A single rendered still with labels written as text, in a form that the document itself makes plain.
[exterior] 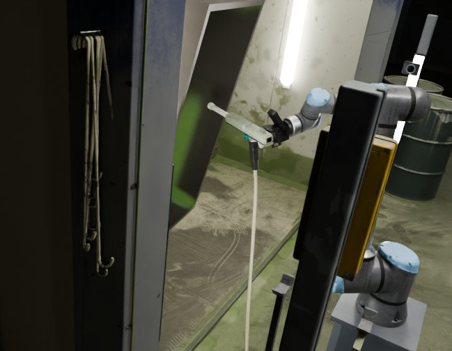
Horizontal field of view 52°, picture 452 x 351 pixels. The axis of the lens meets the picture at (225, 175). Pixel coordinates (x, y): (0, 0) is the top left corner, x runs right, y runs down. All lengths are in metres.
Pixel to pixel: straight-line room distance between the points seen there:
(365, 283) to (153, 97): 1.02
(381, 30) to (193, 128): 1.76
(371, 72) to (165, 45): 2.81
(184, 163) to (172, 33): 1.60
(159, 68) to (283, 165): 3.16
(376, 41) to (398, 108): 2.19
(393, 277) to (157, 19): 1.19
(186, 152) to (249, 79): 1.65
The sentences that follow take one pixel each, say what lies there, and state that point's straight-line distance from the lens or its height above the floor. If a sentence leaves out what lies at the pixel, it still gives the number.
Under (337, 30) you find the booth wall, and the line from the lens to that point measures 3.77.
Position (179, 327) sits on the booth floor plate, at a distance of 2.51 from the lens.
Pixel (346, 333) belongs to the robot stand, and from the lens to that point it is 1.87.
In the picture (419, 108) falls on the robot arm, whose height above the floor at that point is 1.43.
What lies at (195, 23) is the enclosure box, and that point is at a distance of 1.72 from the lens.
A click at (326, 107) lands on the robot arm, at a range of 2.07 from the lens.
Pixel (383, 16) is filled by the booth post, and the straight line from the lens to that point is 3.69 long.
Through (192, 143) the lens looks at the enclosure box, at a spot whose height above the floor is 0.85.
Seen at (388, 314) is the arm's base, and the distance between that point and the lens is 1.85.
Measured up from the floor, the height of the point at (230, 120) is 1.13.
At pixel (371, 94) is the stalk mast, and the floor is 1.64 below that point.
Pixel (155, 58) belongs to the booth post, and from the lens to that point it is 1.03.
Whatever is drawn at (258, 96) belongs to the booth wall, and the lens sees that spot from 4.07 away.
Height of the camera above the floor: 1.78
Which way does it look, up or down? 25 degrees down
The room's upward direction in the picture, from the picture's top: 8 degrees clockwise
